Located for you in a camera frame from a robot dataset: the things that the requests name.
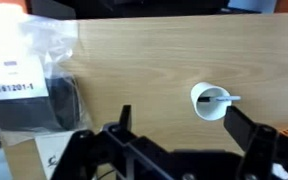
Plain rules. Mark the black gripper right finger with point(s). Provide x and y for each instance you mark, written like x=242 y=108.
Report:
x=239 y=126

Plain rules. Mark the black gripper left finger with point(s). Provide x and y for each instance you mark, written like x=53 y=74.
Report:
x=125 y=120

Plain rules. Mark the white cup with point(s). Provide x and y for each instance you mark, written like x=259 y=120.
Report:
x=209 y=111

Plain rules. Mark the Sharpie marker pen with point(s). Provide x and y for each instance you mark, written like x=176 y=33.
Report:
x=219 y=99

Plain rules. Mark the white paper booklet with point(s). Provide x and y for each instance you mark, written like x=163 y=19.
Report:
x=50 y=149

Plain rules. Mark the clear plastic bag with label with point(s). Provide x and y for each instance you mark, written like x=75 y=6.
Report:
x=37 y=94

